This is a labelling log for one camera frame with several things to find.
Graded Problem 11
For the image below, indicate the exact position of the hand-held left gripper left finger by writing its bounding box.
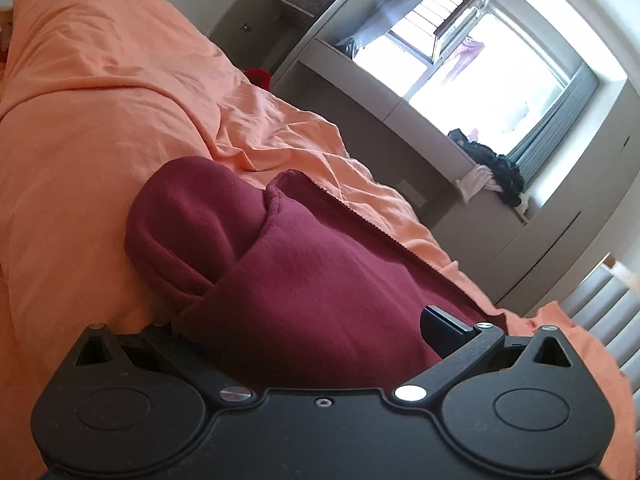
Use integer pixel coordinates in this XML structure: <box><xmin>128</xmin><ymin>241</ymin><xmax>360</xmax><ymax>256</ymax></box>
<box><xmin>74</xmin><ymin>323</ymin><xmax>257</xmax><ymax>409</ymax></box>

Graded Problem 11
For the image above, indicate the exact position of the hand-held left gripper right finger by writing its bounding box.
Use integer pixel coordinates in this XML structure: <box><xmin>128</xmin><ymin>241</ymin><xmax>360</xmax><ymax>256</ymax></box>
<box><xmin>390</xmin><ymin>305</ymin><xmax>574</xmax><ymax>407</ymax></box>

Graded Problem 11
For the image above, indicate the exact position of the maroon long-sleeve shirt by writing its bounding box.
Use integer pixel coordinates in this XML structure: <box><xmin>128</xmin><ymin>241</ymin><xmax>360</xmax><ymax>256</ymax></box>
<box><xmin>124</xmin><ymin>156</ymin><xmax>506</xmax><ymax>393</ymax></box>

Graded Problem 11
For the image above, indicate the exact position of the pile of dark clothes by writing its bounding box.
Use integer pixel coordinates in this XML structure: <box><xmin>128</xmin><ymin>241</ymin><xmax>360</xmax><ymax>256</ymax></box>
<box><xmin>447</xmin><ymin>129</ymin><xmax>526</xmax><ymax>208</ymax></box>

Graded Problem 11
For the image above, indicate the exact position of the white cloth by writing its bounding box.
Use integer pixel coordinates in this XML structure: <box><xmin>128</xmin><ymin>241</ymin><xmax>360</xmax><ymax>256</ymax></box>
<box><xmin>455</xmin><ymin>166</ymin><xmax>496</xmax><ymax>203</ymax></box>

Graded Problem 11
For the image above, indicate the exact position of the tall grey wardrobe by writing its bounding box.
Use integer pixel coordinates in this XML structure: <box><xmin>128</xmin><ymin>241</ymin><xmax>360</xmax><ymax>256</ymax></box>
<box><xmin>440</xmin><ymin>150</ymin><xmax>640</xmax><ymax>311</ymax></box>

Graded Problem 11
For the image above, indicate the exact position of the grey padded headboard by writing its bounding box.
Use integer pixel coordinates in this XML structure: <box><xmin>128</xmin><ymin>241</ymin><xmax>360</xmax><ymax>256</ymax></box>
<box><xmin>560</xmin><ymin>255</ymin><xmax>640</xmax><ymax>376</ymax></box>

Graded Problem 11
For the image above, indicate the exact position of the light blue curtain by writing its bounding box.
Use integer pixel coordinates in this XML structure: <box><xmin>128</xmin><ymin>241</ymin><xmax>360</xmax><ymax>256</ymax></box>
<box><xmin>515</xmin><ymin>62</ymin><xmax>601</xmax><ymax>196</ymax></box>
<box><xmin>335</xmin><ymin>0</ymin><xmax>451</xmax><ymax>58</ymax></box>

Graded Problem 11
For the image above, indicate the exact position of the window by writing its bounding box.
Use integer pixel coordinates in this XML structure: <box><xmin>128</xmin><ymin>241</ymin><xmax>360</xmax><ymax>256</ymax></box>
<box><xmin>350</xmin><ymin>0</ymin><xmax>591</xmax><ymax>161</ymax></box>

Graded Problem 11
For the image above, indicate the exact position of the orange duvet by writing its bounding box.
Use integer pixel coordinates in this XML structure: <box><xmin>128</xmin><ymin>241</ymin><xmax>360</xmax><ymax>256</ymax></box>
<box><xmin>0</xmin><ymin>0</ymin><xmax>636</xmax><ymax>480</ymax></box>

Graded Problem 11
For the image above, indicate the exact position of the hanging pink garment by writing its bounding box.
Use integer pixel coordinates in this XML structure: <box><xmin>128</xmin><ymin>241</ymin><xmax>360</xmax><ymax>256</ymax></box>
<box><xmin>440</xmin><ymin>37</ymin><xmax>486</xmax><ymax>81</ymax></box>

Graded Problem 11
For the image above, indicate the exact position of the red object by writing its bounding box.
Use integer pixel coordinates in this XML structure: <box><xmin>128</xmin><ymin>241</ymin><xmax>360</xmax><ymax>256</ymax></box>
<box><xmin>242</xmin><ymin>67</ymin><xmax>272</xmax><ymax>92</ymax></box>

